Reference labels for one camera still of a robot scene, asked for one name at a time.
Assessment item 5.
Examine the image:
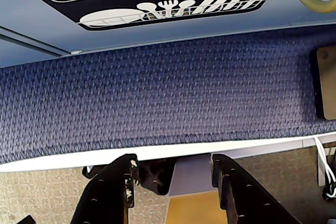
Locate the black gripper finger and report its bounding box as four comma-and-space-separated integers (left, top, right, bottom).
68, 153, 139, 224
211, 153, 302, 224

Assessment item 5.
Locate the blue textured floor mat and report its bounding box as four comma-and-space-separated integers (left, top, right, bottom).
0, 20, 336, 166

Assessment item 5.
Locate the blue dishwasher door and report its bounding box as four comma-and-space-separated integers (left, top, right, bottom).
0, 0, 336, 55

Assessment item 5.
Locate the blue wooden toy kitchen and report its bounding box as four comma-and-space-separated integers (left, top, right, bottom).
0, 0, 336, 69

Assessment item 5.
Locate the white cable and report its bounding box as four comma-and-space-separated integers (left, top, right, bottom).
313, 136, 336, 198

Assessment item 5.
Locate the beige panel with black frame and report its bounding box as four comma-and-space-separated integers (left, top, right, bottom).
309, 47, 336, 120

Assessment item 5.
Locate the gold dishwasher door handle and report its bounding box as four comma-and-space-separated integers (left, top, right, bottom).
296, 0, 336, 14

